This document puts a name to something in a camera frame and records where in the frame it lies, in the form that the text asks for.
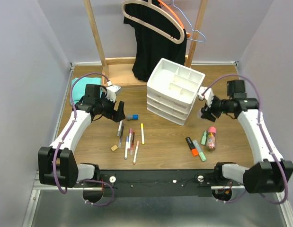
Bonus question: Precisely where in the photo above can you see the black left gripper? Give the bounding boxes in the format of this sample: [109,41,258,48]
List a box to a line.
[96,92,126,122]

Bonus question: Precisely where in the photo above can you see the grey capped white marker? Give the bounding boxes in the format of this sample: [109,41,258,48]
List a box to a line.
[117,120,123,137]

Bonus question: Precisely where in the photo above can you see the blue grey glue stick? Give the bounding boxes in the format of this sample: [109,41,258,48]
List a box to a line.
[126,114,139,121]

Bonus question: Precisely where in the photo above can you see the pink capped clear bottle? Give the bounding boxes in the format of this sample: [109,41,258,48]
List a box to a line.
[206,126,216,151]

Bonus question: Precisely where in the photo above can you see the clear round clip jar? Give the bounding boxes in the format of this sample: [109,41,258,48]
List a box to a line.
[197,110,203,119]

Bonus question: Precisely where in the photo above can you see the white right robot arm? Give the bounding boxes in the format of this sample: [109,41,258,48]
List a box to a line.
[198,79,293,193]

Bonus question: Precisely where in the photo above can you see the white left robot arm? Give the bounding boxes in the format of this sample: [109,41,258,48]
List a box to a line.
[38,84,125,188]

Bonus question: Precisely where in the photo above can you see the pink capped white marker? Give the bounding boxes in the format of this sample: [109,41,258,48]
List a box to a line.
[128,128,133,151]

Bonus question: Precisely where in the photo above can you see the yellow capped white marker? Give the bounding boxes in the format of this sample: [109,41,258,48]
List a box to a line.
[141,123,145,145]

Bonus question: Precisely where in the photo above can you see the blue capped white marker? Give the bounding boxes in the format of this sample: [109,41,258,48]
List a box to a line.
[124,136,129,160]

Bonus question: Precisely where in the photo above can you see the small green highlighter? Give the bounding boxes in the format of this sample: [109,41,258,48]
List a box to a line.
[201,131,207,145]

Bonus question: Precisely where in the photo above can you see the small tan eraser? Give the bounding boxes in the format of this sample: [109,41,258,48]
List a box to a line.
[111,145,118,152]

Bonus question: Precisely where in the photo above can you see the red clear pen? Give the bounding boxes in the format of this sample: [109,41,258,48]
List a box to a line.
[130,130,135,156]

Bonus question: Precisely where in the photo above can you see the black orange highlighter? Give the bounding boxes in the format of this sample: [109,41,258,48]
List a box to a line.
[185,137,199,157]

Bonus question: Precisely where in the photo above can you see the white drawer organizer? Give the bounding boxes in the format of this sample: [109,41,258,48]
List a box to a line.
[147,58,205,126]

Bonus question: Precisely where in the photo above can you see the peach capped white marker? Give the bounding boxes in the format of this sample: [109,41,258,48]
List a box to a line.
[133,141,140,165]

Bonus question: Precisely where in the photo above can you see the grey green highlighter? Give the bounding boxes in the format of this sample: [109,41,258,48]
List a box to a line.
[193,140,207,162]

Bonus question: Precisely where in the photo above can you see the wooden clothes rack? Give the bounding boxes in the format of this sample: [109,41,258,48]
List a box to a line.
[83,0,208,87]

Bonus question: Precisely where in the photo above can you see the teal folded cloth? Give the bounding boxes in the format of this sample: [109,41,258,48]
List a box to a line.
[72,77,101,103]

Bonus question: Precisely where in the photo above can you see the black hanging garment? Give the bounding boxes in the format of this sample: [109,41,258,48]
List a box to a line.
[124,4,187,82]

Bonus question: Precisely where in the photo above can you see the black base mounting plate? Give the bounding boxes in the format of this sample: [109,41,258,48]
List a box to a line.
[76,169,245,203]

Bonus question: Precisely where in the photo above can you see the beige wooden hanger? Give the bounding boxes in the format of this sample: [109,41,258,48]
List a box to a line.
[121,0,187,45]

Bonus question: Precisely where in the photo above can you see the orange plastic hanger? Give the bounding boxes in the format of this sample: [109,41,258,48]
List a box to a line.
[158,0,185,29]

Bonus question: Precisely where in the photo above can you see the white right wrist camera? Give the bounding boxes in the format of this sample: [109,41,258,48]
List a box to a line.
[197,87,214,107]

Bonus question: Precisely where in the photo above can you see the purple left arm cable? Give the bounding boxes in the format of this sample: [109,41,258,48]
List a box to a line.
[52,72,116,207]

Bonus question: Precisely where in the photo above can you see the blue wire hanger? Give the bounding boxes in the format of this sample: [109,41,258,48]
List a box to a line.
[168,0,206,43]

